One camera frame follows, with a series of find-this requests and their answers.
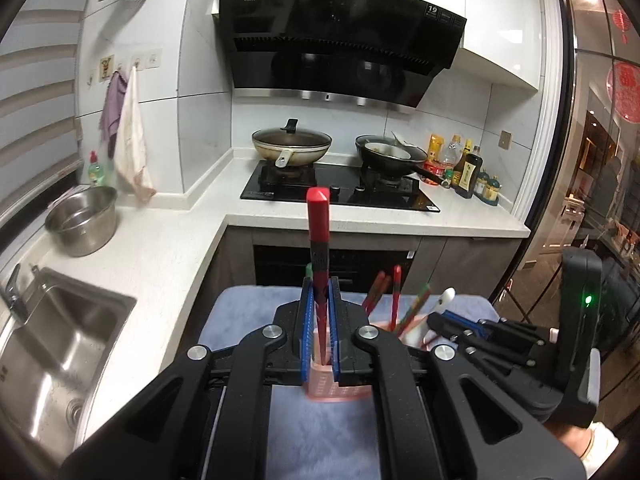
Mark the pale bowl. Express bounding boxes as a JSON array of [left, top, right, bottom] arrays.
[[364, 142, 417, 162]]

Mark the pink plastic utensil holder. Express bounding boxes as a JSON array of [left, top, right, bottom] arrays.
[[304, 317, 436, 404]]

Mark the white stained towel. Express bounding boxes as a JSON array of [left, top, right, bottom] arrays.
[[114, 66, 157, 206]]

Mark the small red hanging decoration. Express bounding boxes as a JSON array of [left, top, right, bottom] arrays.
[[612, 9, 632, 46]]

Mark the glass wok lid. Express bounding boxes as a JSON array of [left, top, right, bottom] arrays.
[[252, 118, 332, 153]]

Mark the dark built-in appliance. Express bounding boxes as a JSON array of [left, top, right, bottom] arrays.
[[252, 245, 416, 296]]

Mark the black range hood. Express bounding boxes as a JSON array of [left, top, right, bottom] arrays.
[[211, 0, 468, 113]]

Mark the beige wok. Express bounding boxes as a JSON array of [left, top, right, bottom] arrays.
[[251, 132, 333, 169]]

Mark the black frying pan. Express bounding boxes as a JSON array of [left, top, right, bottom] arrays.
[[355, 134, 448, 186]]

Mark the metal faucet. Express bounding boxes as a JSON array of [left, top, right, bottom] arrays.
[[4, 262, 41, 322]]

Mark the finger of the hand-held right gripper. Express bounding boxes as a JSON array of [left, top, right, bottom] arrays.
[[426, 314, 537, 370], [442, 309, 551, 350]]

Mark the large dark sauce bottle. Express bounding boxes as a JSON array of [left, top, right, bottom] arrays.
[[454, 155, 485, 199]]

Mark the grey lower cabinet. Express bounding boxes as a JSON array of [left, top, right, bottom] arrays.
[[220, 225, 523, 311]]

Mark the striped window blind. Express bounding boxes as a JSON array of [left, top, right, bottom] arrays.
[[0, 0, 98, 226]]

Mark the stainless steel pot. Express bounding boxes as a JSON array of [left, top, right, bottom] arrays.
[[45, 186, 119, 258]]

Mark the black gas cooktop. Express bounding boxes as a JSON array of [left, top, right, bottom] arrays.
[[240, 161, 442, 214]]

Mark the purple cloth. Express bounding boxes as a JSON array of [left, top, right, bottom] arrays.
[[100, 71, 129, 158]]

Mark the green dish soap bottle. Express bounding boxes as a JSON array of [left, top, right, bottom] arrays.
[[87, 151, 109, 189]]

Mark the white ceramic spoon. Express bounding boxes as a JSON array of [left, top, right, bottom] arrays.
[[405, 287, 456, 348]]

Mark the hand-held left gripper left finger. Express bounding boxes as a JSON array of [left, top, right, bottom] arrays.
[[59, 277, 318, 480]]

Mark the clear plastic bottle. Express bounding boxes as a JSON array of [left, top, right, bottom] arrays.
[[440, 135, 461, 175]]

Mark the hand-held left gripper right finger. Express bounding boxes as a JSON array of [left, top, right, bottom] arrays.
[[327, 277, 587, 480]]

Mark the blue grey fluffy mat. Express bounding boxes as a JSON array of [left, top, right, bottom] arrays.
[[199, 285, 601, 480]]

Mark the person's right forearm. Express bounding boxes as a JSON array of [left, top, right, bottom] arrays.
[[544, 412, 622, 477]]

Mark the glass sliding door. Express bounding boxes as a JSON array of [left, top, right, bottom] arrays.
[[520, 0, 640, 361]]

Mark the stainless steel sink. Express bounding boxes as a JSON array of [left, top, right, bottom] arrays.
[[0, 267, 138, 461]]

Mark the round red window decoration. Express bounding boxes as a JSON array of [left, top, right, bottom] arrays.
[[606, 60, 640, 123]]

